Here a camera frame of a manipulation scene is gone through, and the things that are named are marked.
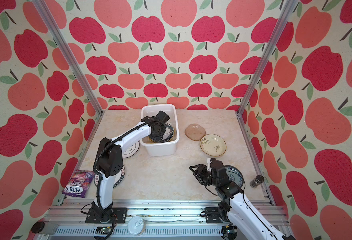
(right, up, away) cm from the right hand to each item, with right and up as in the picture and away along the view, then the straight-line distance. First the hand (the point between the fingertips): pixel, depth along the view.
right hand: (193, 169), depth 80 cm
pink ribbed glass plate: (+4, +19, +28) cm, 34 cm away
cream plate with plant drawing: (+16, +10, +22) cm, 29 cm away
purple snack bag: (-63, -8, +1) cm, 64 cm away
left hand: (-16, +18, +15) cm, 28 cm away
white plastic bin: (-15, +9, +13) cm, 21 cm away
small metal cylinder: (+33, -5, -4) cm, 34 cm away
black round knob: (-70, -20, -17) cm, 74 cm away
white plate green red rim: (-15, +18, +19) cm, 30 cm away
